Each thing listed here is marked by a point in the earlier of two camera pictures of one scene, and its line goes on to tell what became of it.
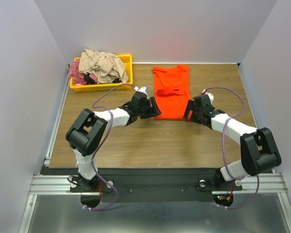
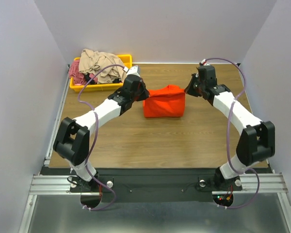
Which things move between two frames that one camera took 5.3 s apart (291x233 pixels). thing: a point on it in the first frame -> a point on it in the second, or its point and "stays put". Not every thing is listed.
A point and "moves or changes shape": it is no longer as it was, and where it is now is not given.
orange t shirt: x=172 y=91 moves or changes shape
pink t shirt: x=79 y=78 stays put
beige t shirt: x=105 y=67 stays put
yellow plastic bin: x=126 y=61 stays put
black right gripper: x=195 y=111 -> x=192 y=86
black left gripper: x=150 y=108 -> x=140 y=91
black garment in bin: x=89 y=80 stays put
